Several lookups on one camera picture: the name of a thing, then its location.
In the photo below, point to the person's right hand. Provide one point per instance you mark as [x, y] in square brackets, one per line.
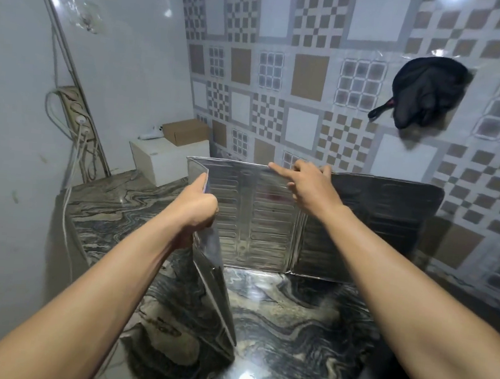
[312, 191]

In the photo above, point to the person's left hand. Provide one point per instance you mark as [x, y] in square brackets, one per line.
[194, 213]

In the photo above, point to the person's right middle finger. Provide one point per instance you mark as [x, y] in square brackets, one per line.
[302, 166]

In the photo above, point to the person's left thumb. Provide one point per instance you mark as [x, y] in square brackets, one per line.
[198, 185]

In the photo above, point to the folding aluminium splatter guard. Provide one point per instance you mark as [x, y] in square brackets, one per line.
[269, 223]

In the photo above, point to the person's right forearm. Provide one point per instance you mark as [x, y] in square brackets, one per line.
[413, 312]

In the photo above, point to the person's left forearm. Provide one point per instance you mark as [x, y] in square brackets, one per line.
[72, 307]

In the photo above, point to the white box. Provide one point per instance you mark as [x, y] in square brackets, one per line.
[161, 161]

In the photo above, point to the brown cardboard box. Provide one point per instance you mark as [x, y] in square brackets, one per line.
[185, 132]

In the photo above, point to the white plastic object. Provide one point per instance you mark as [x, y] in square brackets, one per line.
[150, 134]

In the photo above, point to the white power strip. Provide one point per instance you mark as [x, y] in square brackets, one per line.
[77, 111]

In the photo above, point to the black cloth bag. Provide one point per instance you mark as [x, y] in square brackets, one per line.
[426, 91]

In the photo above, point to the metal conduit pipe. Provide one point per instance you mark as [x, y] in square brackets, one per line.
[69, 69]

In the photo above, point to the clear suction hook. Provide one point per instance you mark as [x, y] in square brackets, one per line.
[84, 15]

